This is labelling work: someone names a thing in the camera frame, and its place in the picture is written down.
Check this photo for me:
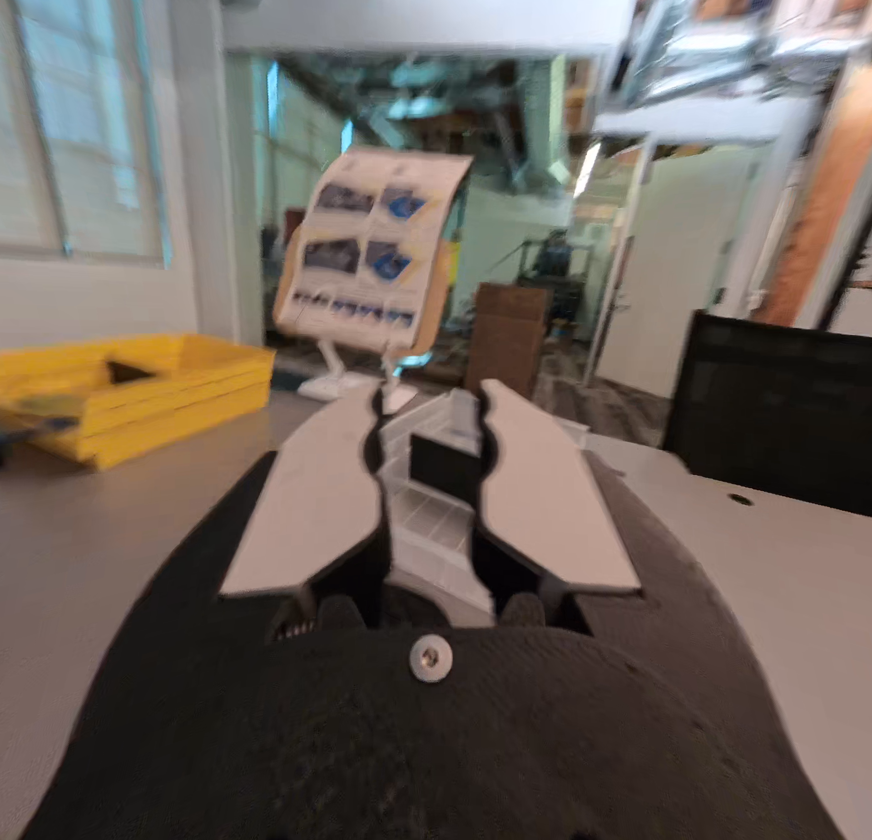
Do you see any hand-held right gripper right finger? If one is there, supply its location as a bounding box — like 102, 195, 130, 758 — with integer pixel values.
471, 378, 644, 623

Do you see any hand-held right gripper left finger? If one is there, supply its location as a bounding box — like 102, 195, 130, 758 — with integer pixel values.
218, 380, 392, 626

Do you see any yellow plastic bin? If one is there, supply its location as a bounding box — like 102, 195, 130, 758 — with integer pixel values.
0, 332, 277, 473

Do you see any clear plastic container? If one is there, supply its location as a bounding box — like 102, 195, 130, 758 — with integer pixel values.
377, 387, 590, 626

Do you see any black panel in clear container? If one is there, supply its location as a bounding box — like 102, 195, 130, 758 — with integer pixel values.
409, 433, 486, 507

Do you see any white poster stand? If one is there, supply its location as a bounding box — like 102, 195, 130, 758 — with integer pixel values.
297, 339, 420, 415

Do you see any brown cardboard box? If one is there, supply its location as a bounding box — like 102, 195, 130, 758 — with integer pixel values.
463, 282, 553, 398

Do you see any black office chair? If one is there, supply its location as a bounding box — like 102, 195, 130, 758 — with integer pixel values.
662, 309, 872, 517

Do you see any printed poster board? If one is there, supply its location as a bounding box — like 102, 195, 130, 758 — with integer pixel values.
272, 147, 474, 352

